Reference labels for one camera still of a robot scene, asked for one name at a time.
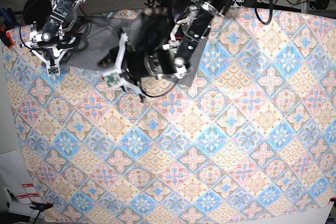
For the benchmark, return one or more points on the red table clamp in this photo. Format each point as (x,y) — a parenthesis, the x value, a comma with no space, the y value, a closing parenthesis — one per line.
(6,38)

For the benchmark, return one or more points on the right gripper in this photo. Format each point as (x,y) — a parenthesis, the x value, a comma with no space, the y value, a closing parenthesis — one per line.
(57,51)

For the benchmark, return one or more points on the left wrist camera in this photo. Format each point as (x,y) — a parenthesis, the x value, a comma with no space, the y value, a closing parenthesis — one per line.
(112,79)

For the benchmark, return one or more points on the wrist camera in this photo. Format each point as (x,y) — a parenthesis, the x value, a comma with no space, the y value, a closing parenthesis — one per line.
(53,70)
(112,79)

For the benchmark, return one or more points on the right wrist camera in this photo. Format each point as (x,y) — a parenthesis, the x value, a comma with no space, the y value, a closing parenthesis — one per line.
(53,70)

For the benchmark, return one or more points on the black round stool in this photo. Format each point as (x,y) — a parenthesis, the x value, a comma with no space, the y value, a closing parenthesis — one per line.
(37,11)

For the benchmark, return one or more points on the white box with labels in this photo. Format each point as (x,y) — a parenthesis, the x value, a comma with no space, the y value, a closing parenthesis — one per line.
(18,188)

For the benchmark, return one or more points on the patterned tablecloth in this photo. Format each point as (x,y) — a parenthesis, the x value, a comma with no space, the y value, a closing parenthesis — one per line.
(253,137)

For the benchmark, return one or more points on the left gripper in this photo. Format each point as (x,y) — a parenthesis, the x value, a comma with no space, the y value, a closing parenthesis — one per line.
(135,66)

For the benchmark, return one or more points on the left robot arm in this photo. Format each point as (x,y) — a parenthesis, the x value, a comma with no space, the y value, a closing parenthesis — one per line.
(176,8)

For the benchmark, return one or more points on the grey T-shirt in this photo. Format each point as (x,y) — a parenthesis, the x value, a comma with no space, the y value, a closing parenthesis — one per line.
(99,40)

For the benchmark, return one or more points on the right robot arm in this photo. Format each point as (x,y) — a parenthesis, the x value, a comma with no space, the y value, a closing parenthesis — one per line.
(51,41)

